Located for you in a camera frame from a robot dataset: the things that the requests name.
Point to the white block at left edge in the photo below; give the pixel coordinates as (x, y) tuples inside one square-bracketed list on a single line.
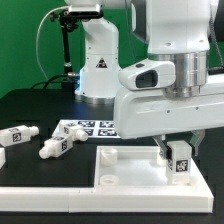
[(2, 157)]

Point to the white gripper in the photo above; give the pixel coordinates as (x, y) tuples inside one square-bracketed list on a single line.
[(142, 109)]

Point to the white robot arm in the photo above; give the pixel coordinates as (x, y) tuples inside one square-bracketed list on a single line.
[(172, 90)]

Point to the black camera on stand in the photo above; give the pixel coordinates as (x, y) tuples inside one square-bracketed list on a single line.
[(69, 20)]

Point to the white L-shaped fence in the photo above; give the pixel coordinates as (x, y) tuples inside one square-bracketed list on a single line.
[(193, 199)]

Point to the paper sheet with markers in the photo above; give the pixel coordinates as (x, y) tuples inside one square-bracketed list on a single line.
[(94, 128)]

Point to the white square tabletop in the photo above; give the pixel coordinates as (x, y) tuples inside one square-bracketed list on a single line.
[(138, 166)]

